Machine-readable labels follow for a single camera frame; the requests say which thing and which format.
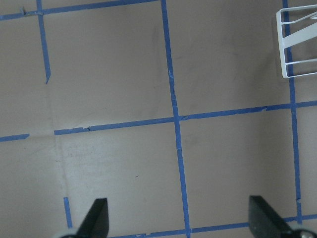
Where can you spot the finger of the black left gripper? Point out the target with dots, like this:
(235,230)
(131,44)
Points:
(96,222)
(264,222)

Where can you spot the white wire cup rack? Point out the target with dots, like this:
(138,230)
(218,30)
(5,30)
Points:
(287,40)

